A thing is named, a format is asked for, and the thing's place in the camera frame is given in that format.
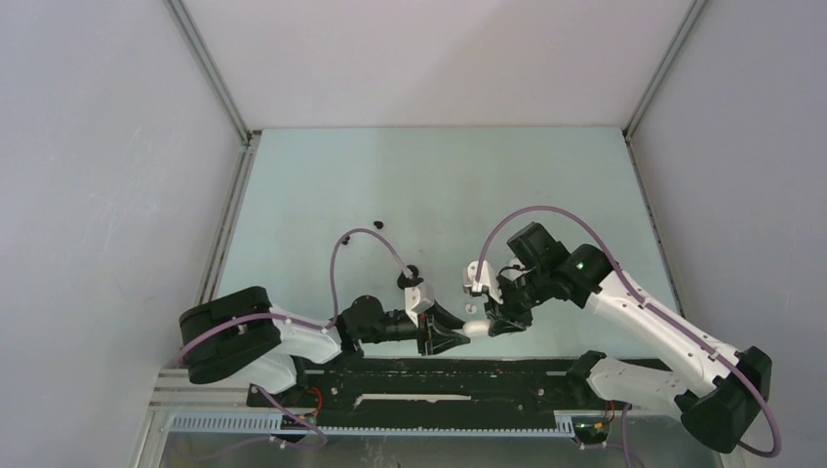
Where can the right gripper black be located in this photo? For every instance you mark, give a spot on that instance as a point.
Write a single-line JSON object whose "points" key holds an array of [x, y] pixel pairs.
{"points": [[505, 317]]}

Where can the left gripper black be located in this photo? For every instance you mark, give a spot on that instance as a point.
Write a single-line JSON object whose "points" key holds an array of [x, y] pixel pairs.
{"points": [[438, 341]]}

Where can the black charging case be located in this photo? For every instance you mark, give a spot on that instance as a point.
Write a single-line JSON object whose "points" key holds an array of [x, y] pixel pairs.
{"points": [[409, 278]]}

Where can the white charging case with dot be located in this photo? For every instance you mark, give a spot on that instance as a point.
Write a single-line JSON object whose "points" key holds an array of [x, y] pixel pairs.
{"points": [[514, 269]]}

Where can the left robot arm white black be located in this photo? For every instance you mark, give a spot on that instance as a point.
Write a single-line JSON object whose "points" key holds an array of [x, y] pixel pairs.
{"points": [[244, 338]]}

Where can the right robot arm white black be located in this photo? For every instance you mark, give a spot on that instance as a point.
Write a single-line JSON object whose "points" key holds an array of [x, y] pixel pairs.
{"points": [[714, 389]]}

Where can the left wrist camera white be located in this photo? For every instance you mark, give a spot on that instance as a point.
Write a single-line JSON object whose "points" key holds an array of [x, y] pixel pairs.
{"points": [[418, 299]]}

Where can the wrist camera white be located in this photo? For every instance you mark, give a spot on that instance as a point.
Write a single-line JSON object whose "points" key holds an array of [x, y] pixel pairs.
{"points": [[418, 299], [480, 279]]}

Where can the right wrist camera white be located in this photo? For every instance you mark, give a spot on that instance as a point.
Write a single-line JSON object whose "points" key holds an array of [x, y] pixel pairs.
{"points": [[480, 279]]}

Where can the white slotted cable duct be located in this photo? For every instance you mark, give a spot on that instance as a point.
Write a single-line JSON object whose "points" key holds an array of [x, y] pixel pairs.
{"points": [[275, 423]]}

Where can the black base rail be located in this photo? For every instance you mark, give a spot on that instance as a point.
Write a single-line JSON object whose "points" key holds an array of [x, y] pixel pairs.
{"points": [[440, 392]]}

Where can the left aluminium frame post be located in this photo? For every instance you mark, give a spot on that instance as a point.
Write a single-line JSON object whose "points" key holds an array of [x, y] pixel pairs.
{"points": [[199, 49]]}

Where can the aluminium frame post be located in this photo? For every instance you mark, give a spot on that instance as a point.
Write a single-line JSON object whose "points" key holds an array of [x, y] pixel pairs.
{"points": [[670, 57], [199, 49]]}

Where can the right aluminium frame post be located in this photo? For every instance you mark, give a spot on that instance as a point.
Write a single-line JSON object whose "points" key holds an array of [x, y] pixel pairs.
{"points": [[670, 57]]}

